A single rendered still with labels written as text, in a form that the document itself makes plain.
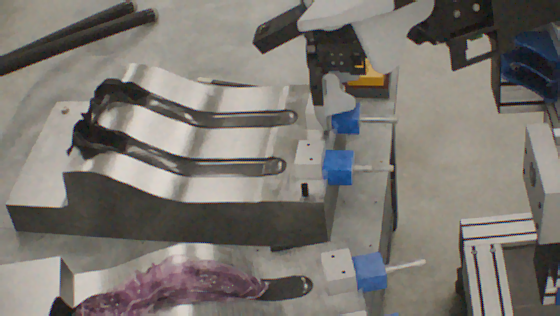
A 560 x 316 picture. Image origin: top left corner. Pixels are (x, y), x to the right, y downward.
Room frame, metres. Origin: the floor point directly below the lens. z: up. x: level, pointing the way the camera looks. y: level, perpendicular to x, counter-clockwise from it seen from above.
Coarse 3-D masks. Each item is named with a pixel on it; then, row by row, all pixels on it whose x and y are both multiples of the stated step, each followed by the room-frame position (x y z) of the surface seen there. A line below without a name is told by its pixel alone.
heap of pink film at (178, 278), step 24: (168, 264) 0.77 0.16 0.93; (192, 264) 0.79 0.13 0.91; (216, 264) 0.79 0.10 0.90; (120, 288) 0.77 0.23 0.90; (144, 288) 0.76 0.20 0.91; (168, 288) 0.75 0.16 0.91; (192, 288) 0.75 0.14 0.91; (216, 288) 0.75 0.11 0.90; (240, 288) 0.76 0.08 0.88; (264, 288) 0.78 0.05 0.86; (96, 312) 0.73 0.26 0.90; (120, 312) 0.74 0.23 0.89; (144, 312) 0.74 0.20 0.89
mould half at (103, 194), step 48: (192, 96) 1.16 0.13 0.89; (240, 96) 1.16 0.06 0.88; (288, 96) 1.13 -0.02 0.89; (48, 144) 1.15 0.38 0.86; (192, 144) 1.06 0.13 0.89; (240, 144) 1.04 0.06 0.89; (288, 144) 1.02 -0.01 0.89; (336, 144) 1.02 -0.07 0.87; (48, 192) 1.03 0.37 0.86; (96, 192) 0.97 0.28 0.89; (144, 192) 0.95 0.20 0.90; (192, 192) 0.95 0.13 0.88; (240, 192) 0.94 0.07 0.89; (288, 192) 0.92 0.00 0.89; (336, 192) 0.99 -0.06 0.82; (192, 240) 0.94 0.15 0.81; (240, 240) 0.92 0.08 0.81; (288, 240) 0.90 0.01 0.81
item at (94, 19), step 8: (128, 0) 1.64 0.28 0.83; (112, 8) 1.60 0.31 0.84; (120, 8) 1.61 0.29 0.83; (128, 8) 1.62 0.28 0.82; (136, 8) 1.63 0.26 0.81; (96, 16) 1.57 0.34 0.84; (104, 16) 1.58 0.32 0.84; (112, 16) 1.59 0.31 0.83; (120, 16) 1.60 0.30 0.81; (72, 24) 1.53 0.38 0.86; (80, 24) 1.54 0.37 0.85; (88, 24) 1.55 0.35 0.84; (96, 24) 1.56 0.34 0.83; (56, 32) 1.50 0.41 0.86; (64, 32) 1.51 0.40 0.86; (72, 32) 1.52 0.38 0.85; (40, 40) 1.47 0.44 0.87; (48, 40) 1.48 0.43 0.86
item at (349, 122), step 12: (312, 108) 1.06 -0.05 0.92; (360, 108) 1.06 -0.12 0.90; (312, 120) 1.05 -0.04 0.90; (336, 120) 1.04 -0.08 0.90; (348, 120) 1.04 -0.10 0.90; (360, 120) 1.05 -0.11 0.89; (372, 120) 1.04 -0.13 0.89; (384, 120) 1.04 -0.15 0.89; (396, 120) 1.04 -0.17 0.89; (348, 132) 1.04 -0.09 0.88
